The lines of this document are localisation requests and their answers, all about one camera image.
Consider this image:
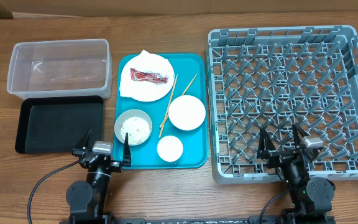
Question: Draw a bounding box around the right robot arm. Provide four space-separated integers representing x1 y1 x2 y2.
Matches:
257 124 336 223

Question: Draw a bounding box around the grey dishwasher rack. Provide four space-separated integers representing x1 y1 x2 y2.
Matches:
206 25 358 184

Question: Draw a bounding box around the red snack wrapper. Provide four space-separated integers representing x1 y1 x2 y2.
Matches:
130 68 169 85

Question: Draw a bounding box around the white paper cup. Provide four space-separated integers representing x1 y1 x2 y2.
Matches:
157 136 183 162

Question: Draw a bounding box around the white rice pile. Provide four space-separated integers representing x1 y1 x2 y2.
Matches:
120 116 150 146

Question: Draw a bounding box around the black plastic tray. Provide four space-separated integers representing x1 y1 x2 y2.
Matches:
15 96 104 154

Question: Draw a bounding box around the large white plate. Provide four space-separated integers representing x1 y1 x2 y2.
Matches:
119 54 175 103

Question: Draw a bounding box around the pink white bowl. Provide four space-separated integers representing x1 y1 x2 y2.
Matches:
168 95 206 131

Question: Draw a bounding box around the white napkin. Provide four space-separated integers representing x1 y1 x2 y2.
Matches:
119 49 171 98

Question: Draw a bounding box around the wooden chopstick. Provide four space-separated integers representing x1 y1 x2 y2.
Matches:
159 73 199 129
158 75 178 139

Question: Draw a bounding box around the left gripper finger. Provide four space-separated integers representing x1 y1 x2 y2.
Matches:
74 129 92 150
122 133 131 167

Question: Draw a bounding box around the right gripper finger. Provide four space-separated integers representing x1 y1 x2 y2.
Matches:
257 128 277 159
292 123 309 151

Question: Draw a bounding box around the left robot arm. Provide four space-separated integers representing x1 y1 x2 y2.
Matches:
66 131 131 223

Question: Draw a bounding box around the grey bowl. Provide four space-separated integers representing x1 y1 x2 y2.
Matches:
114 109 153 143

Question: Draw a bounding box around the teal serving tray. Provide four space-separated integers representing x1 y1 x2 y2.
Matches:
116 53 209 169

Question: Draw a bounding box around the clear plastic waste bin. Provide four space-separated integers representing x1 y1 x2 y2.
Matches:
6 39 112 100

